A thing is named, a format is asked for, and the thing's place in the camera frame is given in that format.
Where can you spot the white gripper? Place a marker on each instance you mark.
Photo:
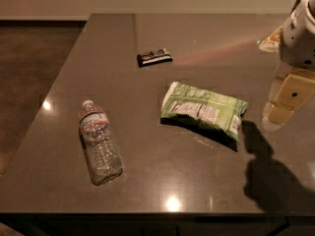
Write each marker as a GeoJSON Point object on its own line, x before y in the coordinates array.
{"type": "Point", "coordinates": [297, 41]}

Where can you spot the black rxbar chocolate bar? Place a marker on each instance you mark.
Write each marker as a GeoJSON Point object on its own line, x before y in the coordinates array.
{"type": "Point", "coordinates": [153, 57]}

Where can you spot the clear plastic water bottle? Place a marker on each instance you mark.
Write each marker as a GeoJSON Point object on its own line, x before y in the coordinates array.
{"type": "Point", "coordinates": [102, 151]}

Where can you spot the small clear plastic object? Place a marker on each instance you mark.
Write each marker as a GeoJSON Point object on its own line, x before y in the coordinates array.
{"type": "Point", "coordinates": [272, 42]}

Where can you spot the green chip bag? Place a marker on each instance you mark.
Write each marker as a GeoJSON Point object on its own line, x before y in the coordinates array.
{"type": "Point", "coordinates": [204, 109]}

